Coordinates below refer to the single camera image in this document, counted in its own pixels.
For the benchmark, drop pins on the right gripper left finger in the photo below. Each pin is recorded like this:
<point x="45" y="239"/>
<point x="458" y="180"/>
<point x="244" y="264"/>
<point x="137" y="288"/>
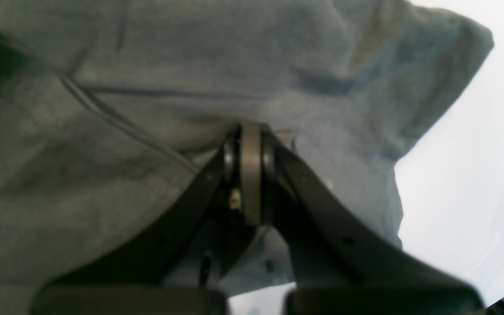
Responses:
<point x="173" y="266"/>

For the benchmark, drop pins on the grey T-shirt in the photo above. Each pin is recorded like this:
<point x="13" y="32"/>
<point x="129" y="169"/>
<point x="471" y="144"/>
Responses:
<point x="109" y="108"/>

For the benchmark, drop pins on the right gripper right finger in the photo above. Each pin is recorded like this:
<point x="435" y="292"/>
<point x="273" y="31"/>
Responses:
<point x="340" y="266"/>

